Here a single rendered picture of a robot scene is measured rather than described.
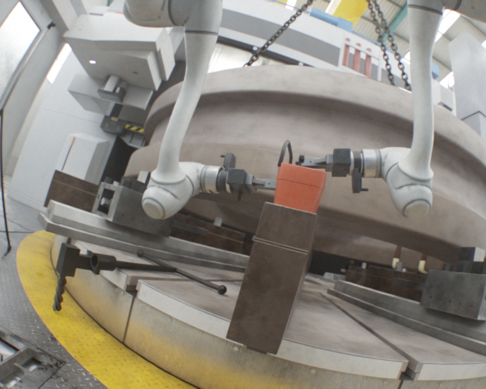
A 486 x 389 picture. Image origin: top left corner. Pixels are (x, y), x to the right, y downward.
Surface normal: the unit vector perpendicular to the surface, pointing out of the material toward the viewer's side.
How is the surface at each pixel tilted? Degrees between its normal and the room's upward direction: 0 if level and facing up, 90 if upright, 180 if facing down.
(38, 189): 90
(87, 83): 90
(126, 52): 90
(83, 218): 71
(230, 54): 90
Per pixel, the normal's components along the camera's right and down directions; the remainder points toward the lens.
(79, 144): 0.13, -0.14
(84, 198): 0.49, -0.02
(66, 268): 0.84, 0.15
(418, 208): -0.20, 0.70
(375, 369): -0.11, -0.21
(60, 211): 0.82, -0.20
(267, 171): -0.32, -0.25
